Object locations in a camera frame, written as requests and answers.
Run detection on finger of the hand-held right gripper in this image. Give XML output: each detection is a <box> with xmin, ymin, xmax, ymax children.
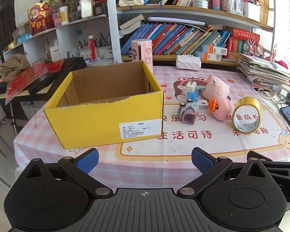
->
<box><xmin>247</xmin><ymin>150</ymin><xmax>290</xmax><ymax>182</ymax></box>

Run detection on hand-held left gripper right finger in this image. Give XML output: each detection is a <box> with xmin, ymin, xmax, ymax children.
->
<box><xmin>177</xmin><ymin>147</ymin><xmax>269</xmax><ymax>197</ymax></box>

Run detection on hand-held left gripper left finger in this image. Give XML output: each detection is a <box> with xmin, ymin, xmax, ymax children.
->
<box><xmin>23</xmin><ymin>148</ymin><xmax>113</xmax><ymax>197</ymax></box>

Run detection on yellow cardboard box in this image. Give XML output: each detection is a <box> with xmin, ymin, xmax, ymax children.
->
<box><xmin>43</xmin><ymin>60</ymin><xmax>165</xmax><ymax>149</ymax></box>

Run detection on small blue toy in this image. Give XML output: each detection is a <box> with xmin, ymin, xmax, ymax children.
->
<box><xmin>185</xmin><ymin>92</ymin><xmax>199</xmax><ymax>103</ymax></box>

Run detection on white charger plug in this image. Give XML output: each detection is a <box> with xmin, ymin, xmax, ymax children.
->
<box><xmin>186</xmin><ymin>80</ymin><xmax>197</xmax><ymax>94</ymax></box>

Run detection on pink plush toy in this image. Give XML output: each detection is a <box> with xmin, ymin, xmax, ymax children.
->
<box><xmin>205</xmin><ymin>75</ymin><xmax>235</xmax><ymax>121</ymax></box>

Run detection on pink printed tablecloth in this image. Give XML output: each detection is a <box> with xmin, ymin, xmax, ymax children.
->
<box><xmin>13</xmin><ymin>64</ymin><xmax>290</xmax><ymax>189</ymax></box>

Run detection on grey toy car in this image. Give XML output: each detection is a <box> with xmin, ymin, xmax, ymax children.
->
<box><xmin>177</xmin><ymin>101</ymin><xmax>200</xmax><ymax>126</ymax></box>

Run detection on white power strip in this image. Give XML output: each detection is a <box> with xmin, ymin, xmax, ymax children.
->
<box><xmin>279</xmin><ymin>84</ymin><xmax>290</xmax><ymax>107</ymax></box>

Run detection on yellow tape roll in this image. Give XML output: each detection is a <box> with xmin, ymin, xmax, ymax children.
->
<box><xmin>232</xmin><ymin>96</ymin><xmax>262</xmax><ymax>132</ymax></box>

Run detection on white ribbon roll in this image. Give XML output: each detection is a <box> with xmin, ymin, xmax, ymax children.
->
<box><xmin>252</xmin><ymin>86</ymin><xmax>276</xmax><ymax>99</ymax></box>

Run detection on flat black box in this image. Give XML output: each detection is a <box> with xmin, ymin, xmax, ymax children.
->
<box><xmin>26</xmin><ymin>74</ymin><xmax>59</xmax><ymax>95</ymax></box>

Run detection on black electronic keyboard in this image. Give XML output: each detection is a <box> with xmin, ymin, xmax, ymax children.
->
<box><xmin>0</xmin><ymin>58</ymin><xmax>87</xmax><ymax>104</ymax></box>

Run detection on white quilted pouch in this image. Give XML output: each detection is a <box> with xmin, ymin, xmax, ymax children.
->
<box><xmin>176</xmin><ymin>55</ymin><xmax>202</xmax><ymax>71</ymax></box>

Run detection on stack of papers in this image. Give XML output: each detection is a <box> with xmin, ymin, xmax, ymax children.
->
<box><xmin>237</xmin><ymin>53</ymin><xmax>290</xmax><ymax>88</ymax></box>

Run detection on orange and white box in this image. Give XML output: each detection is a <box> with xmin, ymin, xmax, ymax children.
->
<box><xmin>201</xmin><ymin>45</ymin><xmax>228</xmax><ymax>55</ymax></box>
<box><xmin>196</xmin><ymin>51</ymin><xmax>222</xmax><ymax>61</ymax></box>

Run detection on red paper packets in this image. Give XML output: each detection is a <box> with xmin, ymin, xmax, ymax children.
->
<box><xmin>5</xmin><ymin>59</ymin><xmax>66</xmax><ymax>99</ymax></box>

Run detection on white pen holder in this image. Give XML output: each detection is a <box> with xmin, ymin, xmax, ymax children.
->
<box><xmin>97</xmin><ymin>45</ymin><xmax>114</xmax><ymax>60</ymax></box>
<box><xmin>78</xmin><ymin>48</ymin><xmax>92</xmax><ymax>60</ymax></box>

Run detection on white paper bag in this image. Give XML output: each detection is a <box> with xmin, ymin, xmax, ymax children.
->
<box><xmin>49</xmin><ymin>45</ymin><xmax>61</xmax><ymax>61</ymax></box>

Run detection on red tassel ornament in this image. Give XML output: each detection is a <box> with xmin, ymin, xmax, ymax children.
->
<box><xmin>88</xmin><ymin>35</ymin><xmax>97</xmax><ymax>60</ymax></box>

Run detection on brown cloth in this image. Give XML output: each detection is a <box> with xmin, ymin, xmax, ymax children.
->
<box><xmin>0</xmin><ymin>54</ymin><xmax>31</xmax><ymax>83</ymax></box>

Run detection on pink cylinder dispenser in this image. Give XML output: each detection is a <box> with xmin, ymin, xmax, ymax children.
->
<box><xmin>131</xmin><ymin>39</ymin><xmax>153</xmax><ymax>73</ymax></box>

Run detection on long row of colourful books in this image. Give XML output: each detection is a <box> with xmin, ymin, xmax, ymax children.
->
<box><xmin>121</xmin><ymin>23</ymin><xmax>232</xmax><ymax>55</ymax></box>

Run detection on red book set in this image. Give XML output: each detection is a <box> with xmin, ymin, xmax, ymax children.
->
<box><xmin>226</xmin><ymin>28</ymin><xmax>260</xmax><ymax>58</ymax></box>

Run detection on white bookshelf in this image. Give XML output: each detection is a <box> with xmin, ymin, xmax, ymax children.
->
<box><xmin>2</xmin><ymin>0</ymin><xmax>277</xmax><ymax>66</ymax></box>

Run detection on light blue tissue pack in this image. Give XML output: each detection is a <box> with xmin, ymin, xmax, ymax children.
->
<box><xmin>17</xmin><ymin>32</ymin><xmax>32</xmax><ymax>44</ymax></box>

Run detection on white tube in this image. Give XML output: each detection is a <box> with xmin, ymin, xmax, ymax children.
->
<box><xmin>147</xmin><ymin>17</ymin><xmax>206</xmax><ymax>27</ymax></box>

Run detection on flat lying books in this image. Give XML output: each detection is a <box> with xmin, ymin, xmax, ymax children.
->
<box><xmin>118</xmin><ymin>14</ymin><xmax>145</xmax><ymax>36</ymax></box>

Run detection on small pink box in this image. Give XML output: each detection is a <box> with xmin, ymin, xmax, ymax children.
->
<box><xmin>52</xmin><ymin>13</ymin><xmax>62</xmax><ymax>27</ymax></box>

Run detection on white bottle yellow label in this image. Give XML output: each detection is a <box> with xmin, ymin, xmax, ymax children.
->
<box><xmin>59</xmin><ymin>6</ymin><xmax>69</xmax><ymax>26</ymax></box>

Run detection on dark glass jar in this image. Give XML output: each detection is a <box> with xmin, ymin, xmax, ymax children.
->
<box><xmin>94</xmin><ymin>1</ymin><xmax>104</xmax><ymax>16</ymax></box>

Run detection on white carton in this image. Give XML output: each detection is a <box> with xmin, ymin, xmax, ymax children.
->
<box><xmin>79</xmin><ymin>0</ymin><xmax>94</xmax><ymax>19</ymax></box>

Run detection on white pen container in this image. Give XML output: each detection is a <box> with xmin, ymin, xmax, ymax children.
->
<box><xmin>243</xmin><ymin>2</ymin><xmax>261</xmax><ymax>22</ymax></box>

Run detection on row of yellow books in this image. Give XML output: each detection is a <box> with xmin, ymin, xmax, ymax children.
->
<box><xmin>257</xmin><ymin>0</ymin><xmax>270</xmax><ymax>25</ymax></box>

